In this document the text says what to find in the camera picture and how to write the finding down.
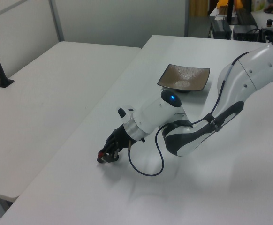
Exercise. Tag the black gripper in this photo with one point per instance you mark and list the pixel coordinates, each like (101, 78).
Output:
(123, 139)

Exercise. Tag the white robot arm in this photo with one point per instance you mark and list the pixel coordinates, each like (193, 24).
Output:
(244, 77)

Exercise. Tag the square beige ceramic plate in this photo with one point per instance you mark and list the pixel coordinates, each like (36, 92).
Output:
(184, 75)

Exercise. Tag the black power adapter box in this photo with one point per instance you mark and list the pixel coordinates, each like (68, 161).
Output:
(221, 27)

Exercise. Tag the black device box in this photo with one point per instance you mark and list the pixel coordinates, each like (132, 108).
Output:
(244, 32)

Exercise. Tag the black monitor stand pole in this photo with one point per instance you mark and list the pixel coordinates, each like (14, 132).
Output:
(230, 11)

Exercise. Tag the yellow orange object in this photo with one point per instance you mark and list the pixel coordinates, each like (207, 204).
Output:
(239, 3)

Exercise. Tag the small dark bottle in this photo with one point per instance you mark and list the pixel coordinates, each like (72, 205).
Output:
(269, 22)

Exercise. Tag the green white box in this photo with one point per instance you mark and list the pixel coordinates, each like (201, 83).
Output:
(258, 5)

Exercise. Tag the black computer mouse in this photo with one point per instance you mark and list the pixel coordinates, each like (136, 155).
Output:
(269, 10)

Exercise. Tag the grey partition frame post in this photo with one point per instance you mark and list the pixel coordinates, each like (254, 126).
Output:
(56, 21)

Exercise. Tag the grey partition edge post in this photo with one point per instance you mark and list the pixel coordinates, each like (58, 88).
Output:
(186, 18)

